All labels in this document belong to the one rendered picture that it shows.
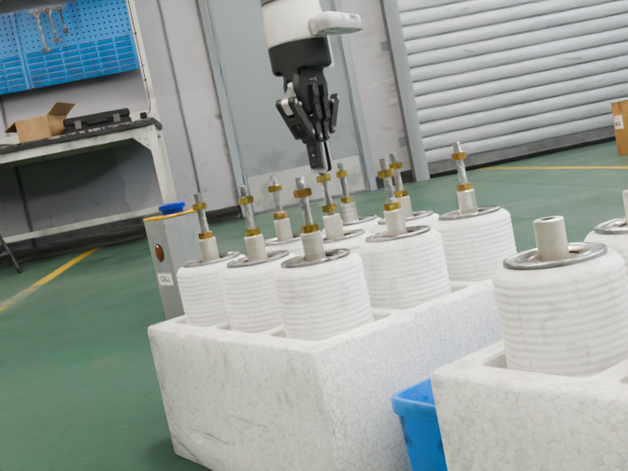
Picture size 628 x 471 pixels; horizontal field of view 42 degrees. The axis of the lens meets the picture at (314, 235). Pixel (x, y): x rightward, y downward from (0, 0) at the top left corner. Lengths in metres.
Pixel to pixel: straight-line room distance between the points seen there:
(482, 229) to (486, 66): 5.24
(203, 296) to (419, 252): 0.29
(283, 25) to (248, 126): 4.91
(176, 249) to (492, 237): 0.47
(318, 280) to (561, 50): 5.65
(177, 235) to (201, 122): 4.73
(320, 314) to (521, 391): 0.30
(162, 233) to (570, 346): 0.74
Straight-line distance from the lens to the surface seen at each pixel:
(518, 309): 0.60
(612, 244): 0.69
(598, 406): 0.55
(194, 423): 1.06
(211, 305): 1.03
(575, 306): 0.59
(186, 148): 5.91
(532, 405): 0.58
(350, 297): 0.84
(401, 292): 0.90
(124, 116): 5.39
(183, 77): 5.94
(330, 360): 0.79
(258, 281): 0.92
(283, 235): 1.11
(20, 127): 5.59
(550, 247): 0.62
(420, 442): 0.79
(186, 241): 1.20
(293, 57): 0.99
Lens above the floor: 0.36
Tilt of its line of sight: 6 degrees down
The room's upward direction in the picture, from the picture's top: 11 degrees counter-clockwise
